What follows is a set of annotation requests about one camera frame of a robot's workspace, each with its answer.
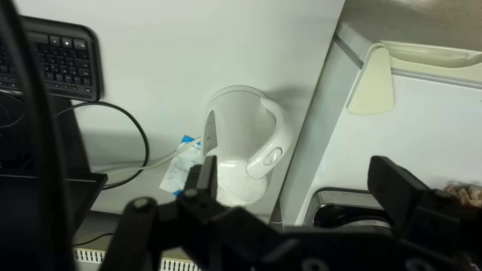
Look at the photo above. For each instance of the black computer keyboard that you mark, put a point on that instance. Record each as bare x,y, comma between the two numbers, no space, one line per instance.
68,57

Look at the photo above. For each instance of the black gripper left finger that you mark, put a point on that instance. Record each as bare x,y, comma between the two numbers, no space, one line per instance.
200,187

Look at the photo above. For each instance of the white electric kettle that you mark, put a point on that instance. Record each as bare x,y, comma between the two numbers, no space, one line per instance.
249,134

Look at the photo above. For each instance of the brown crumpled paper bag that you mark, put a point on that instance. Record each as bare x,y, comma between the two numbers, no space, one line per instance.
466,193

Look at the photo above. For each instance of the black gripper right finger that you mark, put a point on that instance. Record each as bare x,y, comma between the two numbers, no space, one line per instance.
416,208

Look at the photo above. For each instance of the black monitor stand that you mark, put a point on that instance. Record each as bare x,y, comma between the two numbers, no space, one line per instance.
18,168

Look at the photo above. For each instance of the white mini fridge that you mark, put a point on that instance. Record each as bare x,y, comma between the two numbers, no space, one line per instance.
402,78

